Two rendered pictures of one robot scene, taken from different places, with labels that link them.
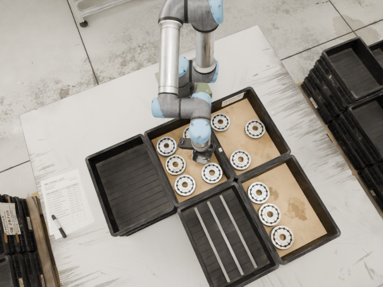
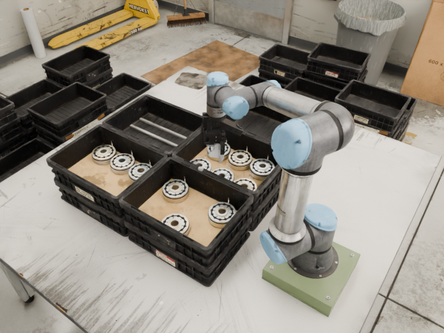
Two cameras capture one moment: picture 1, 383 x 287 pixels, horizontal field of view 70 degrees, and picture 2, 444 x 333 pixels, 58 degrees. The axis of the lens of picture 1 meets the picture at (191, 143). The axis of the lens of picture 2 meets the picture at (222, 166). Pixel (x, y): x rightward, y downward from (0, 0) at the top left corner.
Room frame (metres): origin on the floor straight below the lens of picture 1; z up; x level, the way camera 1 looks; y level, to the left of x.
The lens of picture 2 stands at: (1.36, -0.75, 1.98)
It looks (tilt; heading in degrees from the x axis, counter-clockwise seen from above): 42 degrees down; 144
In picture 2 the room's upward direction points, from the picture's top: straight up
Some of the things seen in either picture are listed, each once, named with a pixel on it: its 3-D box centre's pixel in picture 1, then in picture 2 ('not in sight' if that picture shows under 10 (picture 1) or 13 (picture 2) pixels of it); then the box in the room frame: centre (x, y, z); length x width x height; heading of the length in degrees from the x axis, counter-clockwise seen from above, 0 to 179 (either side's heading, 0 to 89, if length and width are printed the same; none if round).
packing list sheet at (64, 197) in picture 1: (65, 202); not in sight; (0.23, 0.70, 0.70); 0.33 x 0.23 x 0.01; 19
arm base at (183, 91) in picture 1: (179, 81); (313, 247); (0.84, 0.03, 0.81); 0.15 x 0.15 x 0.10
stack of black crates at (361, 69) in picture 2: not in sight; (333, 82); (-0.38, 1.58, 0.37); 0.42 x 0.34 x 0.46; 19
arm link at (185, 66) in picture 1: (179, 70); (316, 226); (0.83, 0.03, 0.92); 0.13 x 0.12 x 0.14; 83
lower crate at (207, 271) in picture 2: not in sight; (189, 228); (0.47, -0.26, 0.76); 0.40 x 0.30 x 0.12; 20
